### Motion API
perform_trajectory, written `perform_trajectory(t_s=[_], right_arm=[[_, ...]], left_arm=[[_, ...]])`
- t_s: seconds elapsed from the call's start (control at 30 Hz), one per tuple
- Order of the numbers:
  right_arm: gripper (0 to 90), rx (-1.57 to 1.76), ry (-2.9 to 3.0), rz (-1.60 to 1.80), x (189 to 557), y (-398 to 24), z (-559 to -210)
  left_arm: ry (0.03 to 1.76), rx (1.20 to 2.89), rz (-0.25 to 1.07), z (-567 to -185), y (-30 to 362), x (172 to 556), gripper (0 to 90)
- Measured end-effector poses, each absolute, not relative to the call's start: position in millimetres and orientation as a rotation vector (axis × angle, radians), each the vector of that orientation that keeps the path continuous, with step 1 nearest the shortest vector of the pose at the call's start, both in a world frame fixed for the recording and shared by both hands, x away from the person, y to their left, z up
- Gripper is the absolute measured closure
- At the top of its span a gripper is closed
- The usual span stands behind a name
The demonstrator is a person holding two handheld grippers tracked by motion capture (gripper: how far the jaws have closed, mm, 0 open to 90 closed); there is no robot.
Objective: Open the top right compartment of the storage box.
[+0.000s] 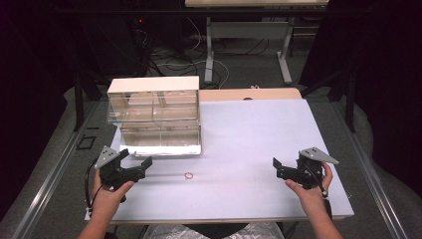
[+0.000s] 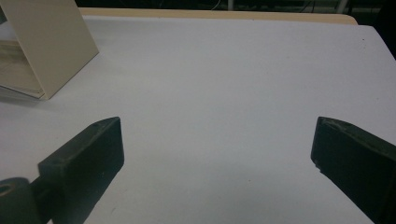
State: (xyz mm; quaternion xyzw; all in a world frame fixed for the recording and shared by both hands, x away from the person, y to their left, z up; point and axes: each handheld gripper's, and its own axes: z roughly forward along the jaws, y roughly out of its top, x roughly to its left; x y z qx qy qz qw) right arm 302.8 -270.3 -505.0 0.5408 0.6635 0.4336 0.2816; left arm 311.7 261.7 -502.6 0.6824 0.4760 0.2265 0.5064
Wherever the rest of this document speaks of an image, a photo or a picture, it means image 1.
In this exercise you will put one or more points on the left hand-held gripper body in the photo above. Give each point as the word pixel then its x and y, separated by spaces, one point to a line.
pixel 111 172

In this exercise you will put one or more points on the power strip with red light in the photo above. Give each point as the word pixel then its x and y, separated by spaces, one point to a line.
pixel 140 28

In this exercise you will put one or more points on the person's right hand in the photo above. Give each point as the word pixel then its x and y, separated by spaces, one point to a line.
pixel 310 197

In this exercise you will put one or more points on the person's patterned clothing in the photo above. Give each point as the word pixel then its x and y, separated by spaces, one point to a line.
pixel 258 232

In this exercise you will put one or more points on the clear acrylic drawer box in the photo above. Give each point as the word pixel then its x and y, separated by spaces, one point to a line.
pixel 152 83

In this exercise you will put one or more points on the dark curtain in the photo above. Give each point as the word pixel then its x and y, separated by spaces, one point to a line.
pixel 30 83
pixel 384 83

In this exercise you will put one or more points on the white table mat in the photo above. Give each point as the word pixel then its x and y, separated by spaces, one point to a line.
pixel 239 139

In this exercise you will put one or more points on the black metal stand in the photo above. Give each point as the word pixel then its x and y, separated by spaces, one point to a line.
pixel 79 103

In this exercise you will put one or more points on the person's left hand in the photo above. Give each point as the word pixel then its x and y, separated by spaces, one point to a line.
pixel 106 199

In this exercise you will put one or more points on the desk with white legs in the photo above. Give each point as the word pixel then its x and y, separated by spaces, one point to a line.
pixel 249 30

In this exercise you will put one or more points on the clear plastic drawer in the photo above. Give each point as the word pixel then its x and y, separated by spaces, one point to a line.
pixel 131 108
pixel 175 106
pixel 141 139
pixel 180 139

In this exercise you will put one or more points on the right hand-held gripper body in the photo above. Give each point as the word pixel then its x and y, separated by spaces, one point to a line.
pixel 308 172

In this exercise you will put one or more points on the aluminium floor rail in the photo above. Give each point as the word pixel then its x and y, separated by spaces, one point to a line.
pixel 375 179
pixel 49 179

